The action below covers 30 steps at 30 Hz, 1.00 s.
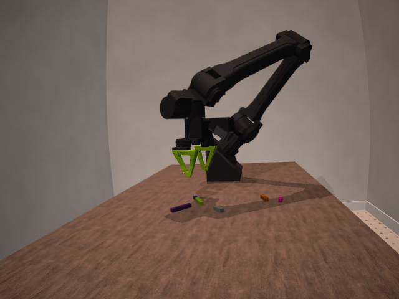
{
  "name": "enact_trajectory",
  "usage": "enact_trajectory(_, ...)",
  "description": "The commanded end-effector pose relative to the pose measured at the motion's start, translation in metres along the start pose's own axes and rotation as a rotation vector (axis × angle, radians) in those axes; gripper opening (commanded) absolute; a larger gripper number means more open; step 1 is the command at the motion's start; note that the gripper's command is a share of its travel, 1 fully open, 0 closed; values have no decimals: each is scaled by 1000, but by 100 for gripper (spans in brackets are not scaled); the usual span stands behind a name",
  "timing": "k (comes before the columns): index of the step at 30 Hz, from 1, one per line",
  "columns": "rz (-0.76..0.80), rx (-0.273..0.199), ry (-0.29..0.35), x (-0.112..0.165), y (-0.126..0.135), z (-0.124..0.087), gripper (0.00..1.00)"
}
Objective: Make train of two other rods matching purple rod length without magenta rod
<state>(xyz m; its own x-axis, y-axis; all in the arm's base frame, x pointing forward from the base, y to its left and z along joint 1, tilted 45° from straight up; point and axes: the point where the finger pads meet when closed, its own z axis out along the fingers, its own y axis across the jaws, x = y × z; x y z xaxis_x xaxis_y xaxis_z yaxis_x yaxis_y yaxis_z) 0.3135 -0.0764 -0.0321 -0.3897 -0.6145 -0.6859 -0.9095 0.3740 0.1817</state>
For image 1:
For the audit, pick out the grey rectangular bar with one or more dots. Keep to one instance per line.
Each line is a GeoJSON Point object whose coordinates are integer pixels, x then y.
{"type": "Point", "coordinates": [218, 209]}

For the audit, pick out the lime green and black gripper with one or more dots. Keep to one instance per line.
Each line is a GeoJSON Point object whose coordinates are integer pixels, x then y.
{"type": "Point", "coordinates": [183, 147]}

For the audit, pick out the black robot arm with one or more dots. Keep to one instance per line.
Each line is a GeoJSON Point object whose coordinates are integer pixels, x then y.
{"type": "Point", "coordinates": [180, 104]}

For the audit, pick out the orange rod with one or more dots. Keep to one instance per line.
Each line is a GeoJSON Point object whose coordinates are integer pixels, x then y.
{"type": "Point", "coordinates": [264, 198]}

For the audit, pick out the lime green rectangular bar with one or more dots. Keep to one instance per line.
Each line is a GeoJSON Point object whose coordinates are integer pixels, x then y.
{"type": "Point", "coordinates": [199, 201]}

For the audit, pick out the purple rod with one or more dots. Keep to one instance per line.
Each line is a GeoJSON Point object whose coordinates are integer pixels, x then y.
{"type": "Point", "coordinates": [181, 207]}

